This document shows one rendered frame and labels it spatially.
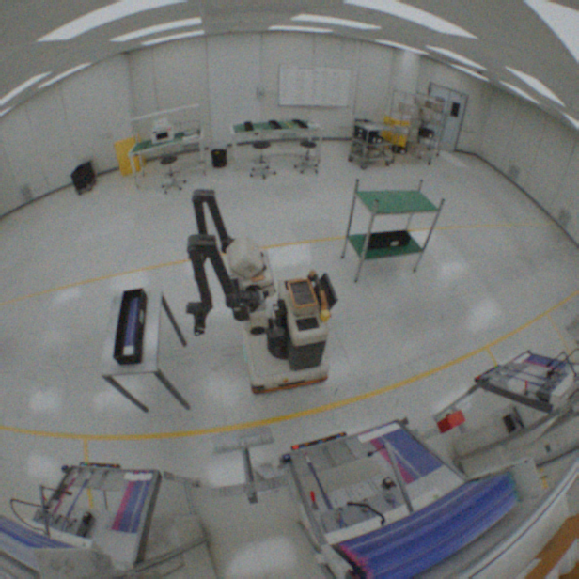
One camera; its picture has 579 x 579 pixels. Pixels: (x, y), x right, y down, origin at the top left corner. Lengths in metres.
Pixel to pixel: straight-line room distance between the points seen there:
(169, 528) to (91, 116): 7.41
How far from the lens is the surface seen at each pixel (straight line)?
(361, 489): 1.38
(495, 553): 0.62
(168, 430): 2.57
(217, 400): 2.53
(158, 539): 1.92
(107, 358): 2.08
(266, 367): 2.29
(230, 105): 6.92
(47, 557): 1.07
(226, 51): 6.81
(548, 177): 9.71
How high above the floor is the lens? 2.34
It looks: 49 degrees down
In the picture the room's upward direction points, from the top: 3 degrees clockwise
